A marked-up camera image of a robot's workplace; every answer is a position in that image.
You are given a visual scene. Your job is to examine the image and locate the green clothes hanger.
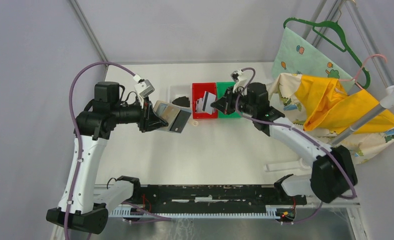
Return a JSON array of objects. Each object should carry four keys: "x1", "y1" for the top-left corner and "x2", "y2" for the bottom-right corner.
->
[{"x1": 283, "y1": 17, "x2": 371, "y2": 89}]

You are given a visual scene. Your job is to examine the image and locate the green plastic bin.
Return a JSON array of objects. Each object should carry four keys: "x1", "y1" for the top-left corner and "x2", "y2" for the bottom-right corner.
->
[{"x1": 216, "y1": 81, "x2": 241, "y2": 119}]

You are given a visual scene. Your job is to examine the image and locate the white plastic bin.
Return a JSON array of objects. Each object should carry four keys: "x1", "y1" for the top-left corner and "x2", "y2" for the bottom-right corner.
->
[{"x1": 168, "y1": 84, "x2": 192, "y2": 114}]

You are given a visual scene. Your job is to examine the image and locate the white cards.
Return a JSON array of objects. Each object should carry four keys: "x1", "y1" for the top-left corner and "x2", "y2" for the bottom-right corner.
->
[{"x1": 195, "y1": 98, "x2": 204, "y2": 113}]

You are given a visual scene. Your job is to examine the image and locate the red plastic bin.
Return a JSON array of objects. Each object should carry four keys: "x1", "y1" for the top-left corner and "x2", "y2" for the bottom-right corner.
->
[{"x1": 191, "y1": 82, "x2": 218, "y2": 120}]

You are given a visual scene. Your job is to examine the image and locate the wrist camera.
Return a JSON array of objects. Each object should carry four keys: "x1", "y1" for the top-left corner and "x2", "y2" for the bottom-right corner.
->
[
  {"x1": 133, "y1": 75, "x2": 155, "y2": 107},
  {"x1": 230, "y1": 69, "x2": 248, "y2": 93}
]

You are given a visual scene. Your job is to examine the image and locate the beige card holder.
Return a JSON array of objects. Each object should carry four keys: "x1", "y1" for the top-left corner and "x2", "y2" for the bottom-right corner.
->
[{"x1": 154, "y1": 100, "x2": 199, "y2": 134}]

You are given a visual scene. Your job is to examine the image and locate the black cards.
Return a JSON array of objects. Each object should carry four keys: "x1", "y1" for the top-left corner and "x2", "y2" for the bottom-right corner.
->
[{"x1": 172, "y1": 96, "x2": 191, "y2": 108}]

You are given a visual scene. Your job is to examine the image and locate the white cable tray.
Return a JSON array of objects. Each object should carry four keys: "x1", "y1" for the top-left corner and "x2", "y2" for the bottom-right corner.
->
[{"x1": 108, "y1": 205, "x2": 279, "y2": 220}]

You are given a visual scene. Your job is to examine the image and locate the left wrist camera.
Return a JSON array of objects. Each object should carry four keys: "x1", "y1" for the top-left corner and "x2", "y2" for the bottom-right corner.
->
[{"x1": 133, "y1": 75, "x2": 155, "y2": 107}]

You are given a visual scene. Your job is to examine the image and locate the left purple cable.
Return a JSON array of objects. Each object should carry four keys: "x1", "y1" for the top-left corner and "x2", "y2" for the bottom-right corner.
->
[{"x1": 63, "y1": 61, "x2": 172, "y2": 240}]

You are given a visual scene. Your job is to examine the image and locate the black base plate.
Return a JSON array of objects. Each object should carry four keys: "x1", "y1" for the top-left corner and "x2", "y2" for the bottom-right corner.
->
[{"x1": 127, "y1": 184, "x2": 307, "y2": 214}]

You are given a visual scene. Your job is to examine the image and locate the metal rack pole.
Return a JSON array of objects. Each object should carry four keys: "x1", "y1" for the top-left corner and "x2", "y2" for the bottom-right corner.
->
[{"x1": 329, "y1": 85, "x2": 394, "y2": 146}]

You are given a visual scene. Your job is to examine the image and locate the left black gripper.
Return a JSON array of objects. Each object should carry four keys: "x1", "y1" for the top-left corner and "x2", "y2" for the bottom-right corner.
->
[{"x1": 111, "y1": 94, "x2": 169, "y2": 133}]

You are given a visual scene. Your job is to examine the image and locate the yellow cloth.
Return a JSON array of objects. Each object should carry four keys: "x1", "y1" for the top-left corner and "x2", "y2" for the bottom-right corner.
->
[{"x1": 295, "y1": 75, "x2": 379, "y2": 134}]

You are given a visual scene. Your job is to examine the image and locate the pink clothes hanger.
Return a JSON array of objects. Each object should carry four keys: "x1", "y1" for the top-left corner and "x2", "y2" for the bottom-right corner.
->
[{"x1": 340, "y1": 53, "x2": 388, "y2": 92}]

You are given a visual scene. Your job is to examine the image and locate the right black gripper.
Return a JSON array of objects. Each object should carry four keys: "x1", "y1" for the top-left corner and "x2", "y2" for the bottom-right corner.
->
[{"x1": 211, "y1": 86, "x2": 256, "y2": 116}]

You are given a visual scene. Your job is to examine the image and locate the dinosaur print cloth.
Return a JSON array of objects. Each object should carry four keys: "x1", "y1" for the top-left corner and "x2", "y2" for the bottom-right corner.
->
[{"x1": 267, "y1": 73, "x2": 394, "y2": 165}]

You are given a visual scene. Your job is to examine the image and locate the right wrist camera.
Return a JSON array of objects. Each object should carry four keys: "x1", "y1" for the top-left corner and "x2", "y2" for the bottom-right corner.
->
[{"x1": 230, "y1": 69, "x2": 248, "y2": 93}]

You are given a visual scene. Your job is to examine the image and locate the white card with stripe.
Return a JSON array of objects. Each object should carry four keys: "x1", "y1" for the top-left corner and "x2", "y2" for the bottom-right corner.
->
[{"x1": 199, "y1": 91, "x2": 216, "y2": 115}]

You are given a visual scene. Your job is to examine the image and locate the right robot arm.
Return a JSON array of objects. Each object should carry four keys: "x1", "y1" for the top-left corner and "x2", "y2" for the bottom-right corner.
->
[{"x1": 210, "y1": 82, "x2": 358, "y2": 204}]

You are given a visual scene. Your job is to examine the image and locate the green patterned cloth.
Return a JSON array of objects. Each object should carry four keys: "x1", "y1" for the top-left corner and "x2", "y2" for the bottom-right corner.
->
[{"x1": 271, "y1": 27, "x2": 354, "y2": 91}]

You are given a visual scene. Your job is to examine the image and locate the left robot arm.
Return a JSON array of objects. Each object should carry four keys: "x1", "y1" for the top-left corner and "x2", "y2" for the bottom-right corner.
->
[{"x1": 46, "y1": 80, "x2": 168, "y2": 235}]

